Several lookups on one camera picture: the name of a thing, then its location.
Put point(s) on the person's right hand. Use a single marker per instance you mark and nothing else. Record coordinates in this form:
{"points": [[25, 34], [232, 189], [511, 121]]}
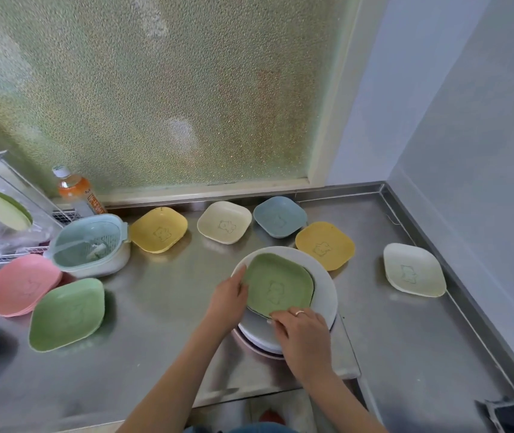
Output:
{"points": [[306, 344]]}

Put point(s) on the person's left hand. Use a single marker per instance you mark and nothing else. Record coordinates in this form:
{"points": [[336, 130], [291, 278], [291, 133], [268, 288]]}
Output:
{"points": [[227, 304]]}

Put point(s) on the grey square dish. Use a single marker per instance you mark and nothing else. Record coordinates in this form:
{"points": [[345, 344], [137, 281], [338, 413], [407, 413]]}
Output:
{"points": [[257, 312]]}

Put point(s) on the pale lavender small round plate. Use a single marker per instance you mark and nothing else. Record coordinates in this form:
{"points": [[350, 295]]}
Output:
{"points": [[324, 293]]}

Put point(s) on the green square dish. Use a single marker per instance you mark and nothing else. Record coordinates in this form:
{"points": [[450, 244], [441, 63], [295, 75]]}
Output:
{"points": [[67, 315], [279, 284]]}

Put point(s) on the cream square dish back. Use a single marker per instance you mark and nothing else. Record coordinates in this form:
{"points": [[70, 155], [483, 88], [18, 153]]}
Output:
{"points": [[224, 223]]}

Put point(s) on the cream square dish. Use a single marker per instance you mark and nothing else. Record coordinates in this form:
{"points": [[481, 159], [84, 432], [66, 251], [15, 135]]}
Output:
{"points": [[224, 223], [414, 269]]}

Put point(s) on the yellow square dish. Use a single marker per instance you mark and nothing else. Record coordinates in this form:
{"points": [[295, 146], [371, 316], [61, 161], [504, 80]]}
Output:
{"points": [[324, 245], [158, 229]]}

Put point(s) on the teal square dish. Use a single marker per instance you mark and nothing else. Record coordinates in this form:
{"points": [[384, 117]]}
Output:
{"points": [[279, 217]]}

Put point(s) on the pink square dish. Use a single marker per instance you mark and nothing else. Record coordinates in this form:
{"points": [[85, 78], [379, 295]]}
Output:
{"points": [[18, 286]]}

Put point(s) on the person's left forearm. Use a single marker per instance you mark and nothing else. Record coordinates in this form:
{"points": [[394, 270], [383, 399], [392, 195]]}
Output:
{"points": [[171, 387]]}

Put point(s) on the red clog shoe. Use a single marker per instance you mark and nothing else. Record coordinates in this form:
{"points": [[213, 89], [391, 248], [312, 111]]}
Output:
{"points": [[271, 418]]}

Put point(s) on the blue knit top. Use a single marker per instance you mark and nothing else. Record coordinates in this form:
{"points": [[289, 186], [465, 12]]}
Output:
{"points": [[257, 429]]}

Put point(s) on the small white plastic piece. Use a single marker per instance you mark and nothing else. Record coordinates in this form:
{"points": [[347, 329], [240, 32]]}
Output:
{"points": [[97, 251]]}

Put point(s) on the mint green strainer bowl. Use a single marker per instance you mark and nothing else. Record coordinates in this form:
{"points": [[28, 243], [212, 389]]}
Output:
{"points": [[74, 241]]}

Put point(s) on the orange drink bottle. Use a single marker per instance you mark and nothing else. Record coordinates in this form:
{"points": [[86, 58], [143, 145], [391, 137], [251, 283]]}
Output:
{"points": [[74, 187]]}

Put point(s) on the frosted glass window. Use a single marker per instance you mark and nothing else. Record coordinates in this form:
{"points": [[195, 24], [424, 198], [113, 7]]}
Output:
{"points": [[149, 85]]}

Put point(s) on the yellow green oval sponge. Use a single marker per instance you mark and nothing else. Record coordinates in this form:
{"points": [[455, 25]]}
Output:
{"points": [[2, 209]]}

